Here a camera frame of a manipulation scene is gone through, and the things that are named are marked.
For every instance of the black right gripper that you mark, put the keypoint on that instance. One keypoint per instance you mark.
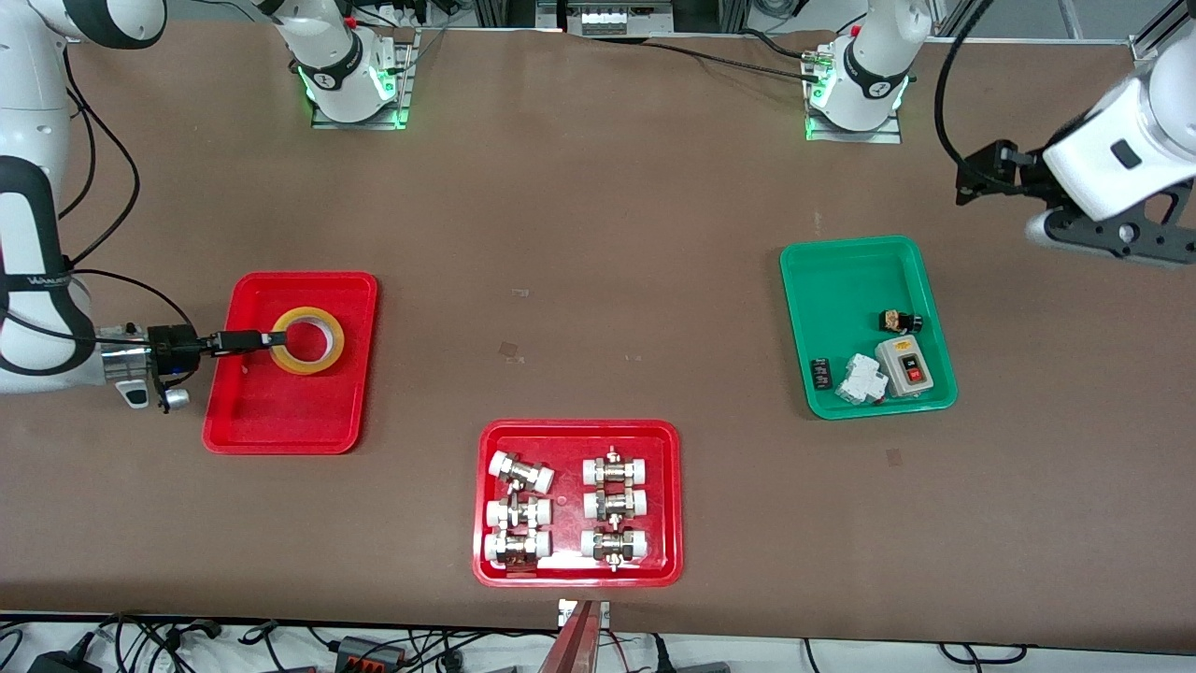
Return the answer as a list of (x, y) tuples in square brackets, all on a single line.
[(170, 348)]

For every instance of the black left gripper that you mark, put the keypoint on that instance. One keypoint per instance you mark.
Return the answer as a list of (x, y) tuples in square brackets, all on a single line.
[(1007, 171)]

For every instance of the yellow tape roll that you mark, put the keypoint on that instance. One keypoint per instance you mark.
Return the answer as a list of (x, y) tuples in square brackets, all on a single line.
[(332, 350)]

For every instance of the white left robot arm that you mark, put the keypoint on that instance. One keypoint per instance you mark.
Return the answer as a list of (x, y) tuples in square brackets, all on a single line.
[(874, 65)]

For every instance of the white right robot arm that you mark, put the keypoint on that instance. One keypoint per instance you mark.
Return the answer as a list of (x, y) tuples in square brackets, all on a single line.
[(28, 234)]

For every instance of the empty red plastic tray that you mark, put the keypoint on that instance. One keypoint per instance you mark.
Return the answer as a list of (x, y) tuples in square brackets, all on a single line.
[(299, 411)]

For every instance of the green plastic tray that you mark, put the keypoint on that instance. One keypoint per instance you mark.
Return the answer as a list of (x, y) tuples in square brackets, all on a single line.
[(841, 290)]

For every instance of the red tray holding fittings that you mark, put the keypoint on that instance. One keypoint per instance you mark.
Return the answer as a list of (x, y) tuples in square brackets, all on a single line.
[(568, 439)]

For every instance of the small black brown component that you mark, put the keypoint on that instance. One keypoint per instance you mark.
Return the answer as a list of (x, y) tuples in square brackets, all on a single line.
[(899, 322)]

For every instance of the white circuit breaker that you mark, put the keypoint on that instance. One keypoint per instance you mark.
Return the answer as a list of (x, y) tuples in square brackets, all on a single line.
[(860, 379)]

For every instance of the small black terminal block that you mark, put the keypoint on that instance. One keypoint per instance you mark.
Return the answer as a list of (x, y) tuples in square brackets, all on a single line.
[(822, 374)]

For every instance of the brass pipe fitting white caps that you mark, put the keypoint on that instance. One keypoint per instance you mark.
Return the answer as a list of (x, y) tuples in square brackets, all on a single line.
[(615, 505), (521, 472), (614, 545), (519, 512), (615, 469), (517, 547)]

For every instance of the black adapter red stripes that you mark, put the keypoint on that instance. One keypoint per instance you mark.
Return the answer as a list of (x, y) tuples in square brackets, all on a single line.
[(369, 654)]

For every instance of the black power adapter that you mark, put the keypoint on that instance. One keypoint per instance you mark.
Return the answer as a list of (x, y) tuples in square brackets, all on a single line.
[(65, 664)]

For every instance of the grey terminal block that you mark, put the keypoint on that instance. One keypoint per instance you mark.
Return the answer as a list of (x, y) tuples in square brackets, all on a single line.
[(617, 17)]

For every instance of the red bar stand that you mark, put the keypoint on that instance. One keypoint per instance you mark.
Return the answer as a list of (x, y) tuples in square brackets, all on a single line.
[(575, 645)]

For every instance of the grey push-button switch box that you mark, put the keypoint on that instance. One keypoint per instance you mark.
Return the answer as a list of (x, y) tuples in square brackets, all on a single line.
[(904, 366)]

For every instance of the aluminium frame profile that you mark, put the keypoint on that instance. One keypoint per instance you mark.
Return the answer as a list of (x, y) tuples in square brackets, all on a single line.
[(1145, 49)]

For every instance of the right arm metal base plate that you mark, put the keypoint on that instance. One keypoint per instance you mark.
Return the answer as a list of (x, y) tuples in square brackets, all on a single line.
[(404, 84)]

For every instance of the silver stand bracket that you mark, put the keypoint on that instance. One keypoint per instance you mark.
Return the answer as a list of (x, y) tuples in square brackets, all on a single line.
[(564, 612)]

